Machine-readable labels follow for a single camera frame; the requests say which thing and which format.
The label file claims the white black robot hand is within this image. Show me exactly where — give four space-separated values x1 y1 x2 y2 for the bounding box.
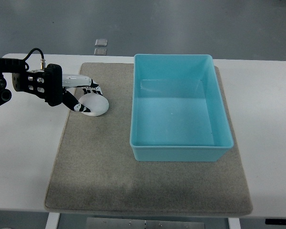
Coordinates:
62 74 103 113

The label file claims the white bunny toy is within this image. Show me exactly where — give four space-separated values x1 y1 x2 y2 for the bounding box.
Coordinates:
79 93 109 116

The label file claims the blue plastic box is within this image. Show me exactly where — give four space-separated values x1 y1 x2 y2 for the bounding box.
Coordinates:
130 54 234 162

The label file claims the lower metal floor plate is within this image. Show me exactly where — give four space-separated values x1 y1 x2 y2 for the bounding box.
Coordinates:
94 48 107 56

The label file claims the grey felt mat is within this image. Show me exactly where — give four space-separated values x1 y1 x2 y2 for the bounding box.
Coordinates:
44 62 253 217

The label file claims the left white table leg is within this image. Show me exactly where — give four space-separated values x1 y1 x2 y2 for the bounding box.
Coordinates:
45 212 61 229

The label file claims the white table leg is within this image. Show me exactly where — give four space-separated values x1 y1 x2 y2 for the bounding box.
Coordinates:
228 218 241 229
45 212 61 229

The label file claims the right white table leg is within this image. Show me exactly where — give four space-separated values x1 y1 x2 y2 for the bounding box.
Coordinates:
228 218 241 229

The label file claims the black table control panel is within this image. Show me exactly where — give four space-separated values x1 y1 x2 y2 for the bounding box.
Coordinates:
265 219 286 226

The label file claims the metal table base plate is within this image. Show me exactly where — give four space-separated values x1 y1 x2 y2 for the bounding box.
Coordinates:
85 218 205 229

